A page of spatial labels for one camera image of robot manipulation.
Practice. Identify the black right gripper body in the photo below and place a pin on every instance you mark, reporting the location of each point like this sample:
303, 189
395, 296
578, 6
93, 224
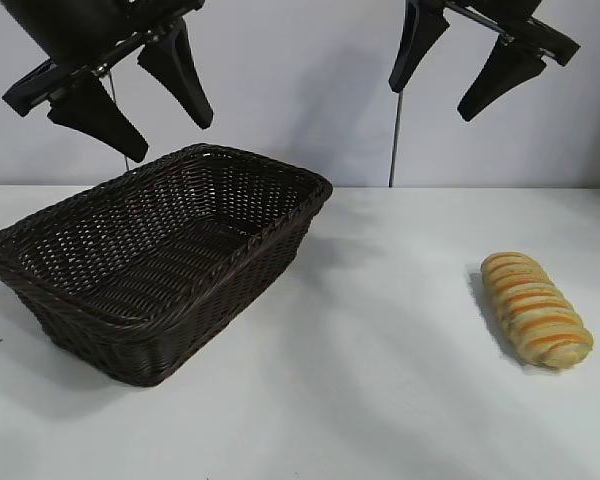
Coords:
495, 15

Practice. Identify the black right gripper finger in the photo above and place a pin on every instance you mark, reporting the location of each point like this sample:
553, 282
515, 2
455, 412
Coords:
420, 35
510, 75

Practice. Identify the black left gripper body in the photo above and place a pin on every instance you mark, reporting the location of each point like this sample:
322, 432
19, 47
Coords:
90, 25

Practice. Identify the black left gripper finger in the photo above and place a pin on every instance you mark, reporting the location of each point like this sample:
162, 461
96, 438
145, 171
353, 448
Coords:
100, 120
180, 70

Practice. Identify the long striped bread loaf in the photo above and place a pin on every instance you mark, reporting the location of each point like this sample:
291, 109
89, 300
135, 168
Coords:
535, 310

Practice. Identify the dark brown wicker basket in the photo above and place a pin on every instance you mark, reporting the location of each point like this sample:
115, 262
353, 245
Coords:
145, 280

